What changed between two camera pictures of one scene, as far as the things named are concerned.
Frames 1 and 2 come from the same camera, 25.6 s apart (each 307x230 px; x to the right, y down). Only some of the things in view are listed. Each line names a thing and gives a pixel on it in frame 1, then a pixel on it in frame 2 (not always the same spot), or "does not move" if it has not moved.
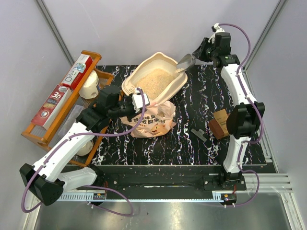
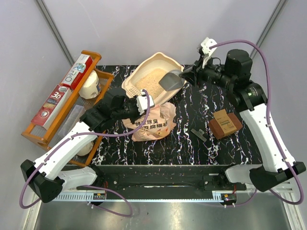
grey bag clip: [199, 134] does not move
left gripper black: [133, 113] does not move
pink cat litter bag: [158, 119] does not move
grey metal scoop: [186, 63] to [171, 80]
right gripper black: [198, 53] to [201, 71]
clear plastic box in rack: [71, 119] does not move
